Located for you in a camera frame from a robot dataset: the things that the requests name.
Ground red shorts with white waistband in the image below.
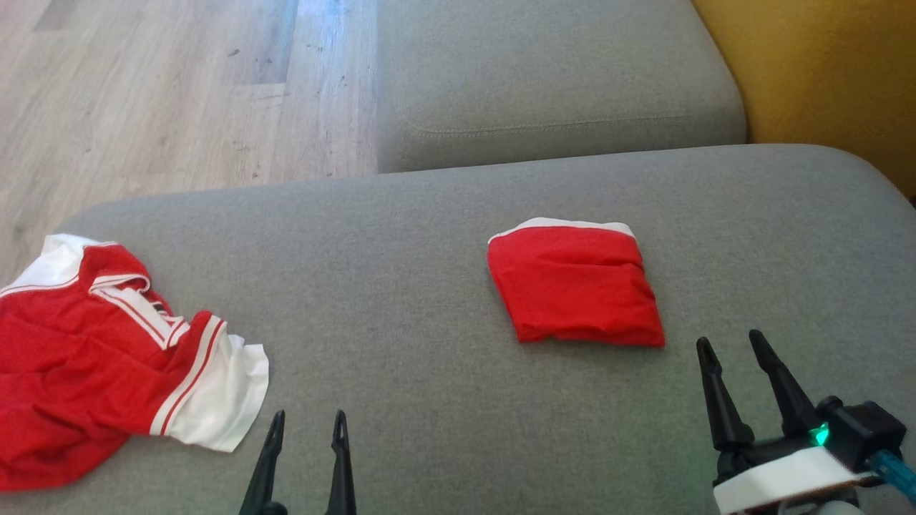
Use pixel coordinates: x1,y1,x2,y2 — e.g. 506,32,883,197
487,217,666,349

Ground blue cable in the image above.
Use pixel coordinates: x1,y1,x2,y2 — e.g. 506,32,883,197
866,449,916,501

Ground large grey sofa seat cushion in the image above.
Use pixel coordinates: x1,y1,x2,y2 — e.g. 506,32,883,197
0,144,916,515

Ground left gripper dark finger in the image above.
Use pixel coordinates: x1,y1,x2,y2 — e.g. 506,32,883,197
325,409,357,515
239,410,288,515

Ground red jersey with white trim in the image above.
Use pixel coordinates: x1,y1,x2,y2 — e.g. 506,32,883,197
0,234,271,493

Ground small grey sofa cushion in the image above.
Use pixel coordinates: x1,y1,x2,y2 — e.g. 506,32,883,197
376,0,748,174

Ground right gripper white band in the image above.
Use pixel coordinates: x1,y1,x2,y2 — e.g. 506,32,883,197
696,329,882,515

